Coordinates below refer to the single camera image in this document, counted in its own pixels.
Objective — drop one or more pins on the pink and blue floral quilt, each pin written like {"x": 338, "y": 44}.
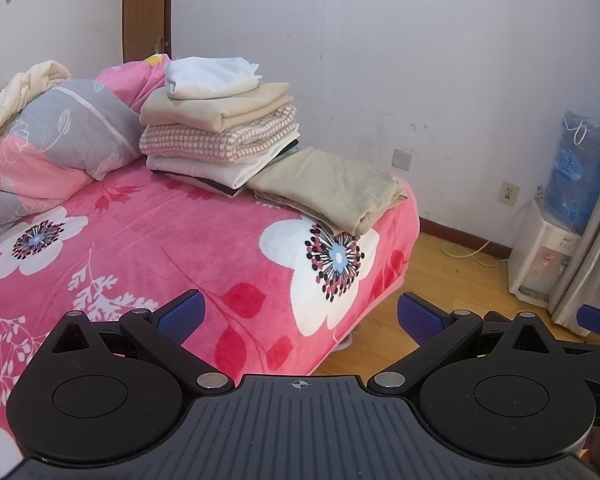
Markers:
{"x": 65, "y": 135}

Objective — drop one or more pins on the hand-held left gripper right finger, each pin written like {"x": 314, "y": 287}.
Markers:
{"x": 420, "y": 317}

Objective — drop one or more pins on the white water dispenser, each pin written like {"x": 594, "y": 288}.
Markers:
{"x": 540, "y": 260}

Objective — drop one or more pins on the brown wooden door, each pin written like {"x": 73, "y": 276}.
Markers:
{"x": 145, "y": 10}

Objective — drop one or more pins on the beige pants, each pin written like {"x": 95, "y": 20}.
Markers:
{"x": 330, "y": 185}

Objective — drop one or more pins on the cream folded garment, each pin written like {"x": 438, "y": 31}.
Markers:
{"x": 210, "y": 110}

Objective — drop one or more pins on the grey wall cover plate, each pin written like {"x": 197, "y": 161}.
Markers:
{"x": 401, "y": 159}

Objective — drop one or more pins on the brown baseboard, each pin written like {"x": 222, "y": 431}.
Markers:
{"x": 460, "y": 232}

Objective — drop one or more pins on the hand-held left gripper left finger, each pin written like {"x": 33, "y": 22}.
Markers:
{"x": 182, "y": 315}

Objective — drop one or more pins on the pink striped cloth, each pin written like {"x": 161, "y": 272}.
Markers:
{"x": 205, "y": 142}

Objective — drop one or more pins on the pink floral bed blanket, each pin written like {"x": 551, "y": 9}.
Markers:
{"x": 180, "y": 240}

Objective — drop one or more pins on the blue water bottle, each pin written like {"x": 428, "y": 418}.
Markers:
{"x": 577, "y": 170}

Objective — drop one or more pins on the grey curtain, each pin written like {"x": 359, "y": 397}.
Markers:
{"x": 595, "y": 260}

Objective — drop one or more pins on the white wall socket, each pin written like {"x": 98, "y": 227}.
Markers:
{"x": 508, "y": 193}

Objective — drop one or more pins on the white folded garment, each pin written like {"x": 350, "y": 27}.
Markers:
{"x": 210, "y": 77}

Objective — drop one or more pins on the white fluffy cloth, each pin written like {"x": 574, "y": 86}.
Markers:
{"x": 30, "y": 82}

